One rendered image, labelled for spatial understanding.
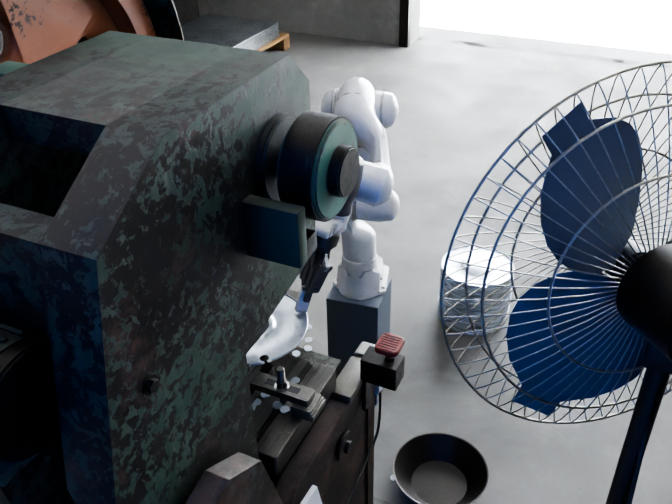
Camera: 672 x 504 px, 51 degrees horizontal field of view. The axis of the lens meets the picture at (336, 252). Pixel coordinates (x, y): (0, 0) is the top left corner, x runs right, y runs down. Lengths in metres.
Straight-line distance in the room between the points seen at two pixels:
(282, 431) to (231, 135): 0.73
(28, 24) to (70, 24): 0.11
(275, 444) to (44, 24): 0.99
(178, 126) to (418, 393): 1.85
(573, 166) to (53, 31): 1.09
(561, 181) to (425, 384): 1.85
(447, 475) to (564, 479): 0.37
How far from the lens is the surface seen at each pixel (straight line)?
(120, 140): 1.02
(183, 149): 1.03
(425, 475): 2.43
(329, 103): 2.02
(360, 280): 2.32
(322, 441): 1.70
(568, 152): 0.94
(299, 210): 1.16
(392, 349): 1.71
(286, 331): 1.73
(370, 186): 1.67
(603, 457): 2.60
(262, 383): 1.64
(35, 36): 1.59
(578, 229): 1.00
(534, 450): 2.56
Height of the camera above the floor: 1.90
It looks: 34 degrees down
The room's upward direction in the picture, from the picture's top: 1 degrees counter-clockwise
